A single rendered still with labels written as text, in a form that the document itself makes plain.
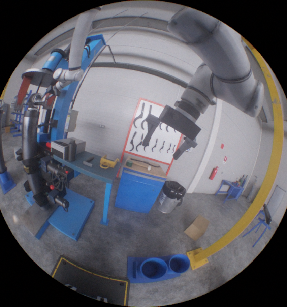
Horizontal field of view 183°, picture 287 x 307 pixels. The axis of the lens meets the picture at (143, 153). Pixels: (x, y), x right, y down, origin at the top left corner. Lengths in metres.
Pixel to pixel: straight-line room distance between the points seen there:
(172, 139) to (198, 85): 2.37
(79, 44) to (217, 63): 0.64
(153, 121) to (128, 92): 2.47
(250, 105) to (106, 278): 1.30
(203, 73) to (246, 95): 0.13
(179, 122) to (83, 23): 0.72
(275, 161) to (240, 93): 1.23
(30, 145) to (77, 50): 0.92
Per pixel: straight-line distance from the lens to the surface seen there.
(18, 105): 1.17
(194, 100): 0.26
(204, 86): 0.28
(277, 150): 1.43
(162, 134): 2.48
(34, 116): 1.13
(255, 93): 0.21
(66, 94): 1.37
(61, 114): 1.35
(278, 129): 1.52
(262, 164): 9.81
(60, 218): 1.63
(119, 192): 1.64
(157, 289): 1.64
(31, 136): 1.16
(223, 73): 0.18
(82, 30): 0.69
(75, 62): 0.70
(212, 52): 0.15
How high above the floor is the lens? 1.48
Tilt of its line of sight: 12 degrees down
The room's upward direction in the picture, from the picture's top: 18 degrees clockwise
